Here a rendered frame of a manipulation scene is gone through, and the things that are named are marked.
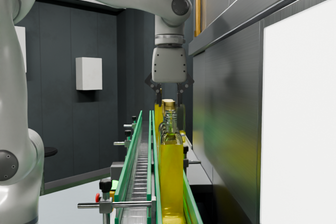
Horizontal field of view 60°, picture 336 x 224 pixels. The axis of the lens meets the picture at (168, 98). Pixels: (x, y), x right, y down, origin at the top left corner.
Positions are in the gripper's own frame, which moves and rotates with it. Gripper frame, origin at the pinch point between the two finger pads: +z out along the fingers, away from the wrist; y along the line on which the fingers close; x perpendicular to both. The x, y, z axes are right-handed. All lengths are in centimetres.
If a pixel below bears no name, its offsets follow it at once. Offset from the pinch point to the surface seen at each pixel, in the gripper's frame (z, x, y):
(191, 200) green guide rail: 19.9, 23.6, -3.6
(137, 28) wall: -75, -318, 26
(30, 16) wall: -79, -274, 151
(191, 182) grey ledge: 28.4, -10.6, -8.3
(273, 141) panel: 2.7, 44.1, -12.6
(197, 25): -27.5, -32.2, -13.0
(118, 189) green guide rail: 20.0, 16.8, 12.8
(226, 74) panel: -7.3, 18.9, -12.1
